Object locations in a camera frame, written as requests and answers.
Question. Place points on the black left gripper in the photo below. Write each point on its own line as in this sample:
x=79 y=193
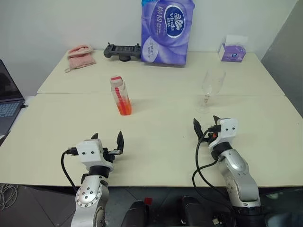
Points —
x=110 y=154

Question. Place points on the purple tissue box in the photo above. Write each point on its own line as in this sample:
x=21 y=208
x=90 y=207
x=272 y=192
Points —
x=230 y=53

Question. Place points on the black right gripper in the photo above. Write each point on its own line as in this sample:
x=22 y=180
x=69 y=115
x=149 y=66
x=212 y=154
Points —
x=210 y=138

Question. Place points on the bottle with orange liquid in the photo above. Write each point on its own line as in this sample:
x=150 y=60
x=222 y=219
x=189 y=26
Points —
x=123 y=106

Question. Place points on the small red block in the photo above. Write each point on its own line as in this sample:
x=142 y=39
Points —
x=148 y=201

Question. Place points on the purple tissue pack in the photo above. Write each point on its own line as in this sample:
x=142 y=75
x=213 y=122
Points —
x=165 y=35

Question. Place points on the black handheld controller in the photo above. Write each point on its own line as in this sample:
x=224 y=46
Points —
x=120 y=50

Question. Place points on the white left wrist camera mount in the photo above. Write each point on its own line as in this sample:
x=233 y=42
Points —
x=88 y=151

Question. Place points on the dark laptop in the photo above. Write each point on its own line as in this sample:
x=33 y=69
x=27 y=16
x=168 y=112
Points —
x=9 y=104

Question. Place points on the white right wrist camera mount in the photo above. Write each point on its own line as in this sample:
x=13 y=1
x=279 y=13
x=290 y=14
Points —
x=228 y=130

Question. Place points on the dark rounded shape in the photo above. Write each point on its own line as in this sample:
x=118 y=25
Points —
x=136 y=215
x=196 y=212

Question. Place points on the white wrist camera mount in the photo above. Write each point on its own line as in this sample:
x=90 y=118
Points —
x=88 y=151
x=228 y=130

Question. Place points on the clear wine glass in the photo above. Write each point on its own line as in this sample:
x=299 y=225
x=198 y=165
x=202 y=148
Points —
x=208 y=87

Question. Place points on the pink towel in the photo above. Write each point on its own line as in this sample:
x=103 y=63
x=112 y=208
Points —
x=80 y=59

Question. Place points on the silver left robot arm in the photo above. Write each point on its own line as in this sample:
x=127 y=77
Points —
x=87 y=196

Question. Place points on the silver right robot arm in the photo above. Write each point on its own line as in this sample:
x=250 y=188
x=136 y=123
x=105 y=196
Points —
x=239 y=170

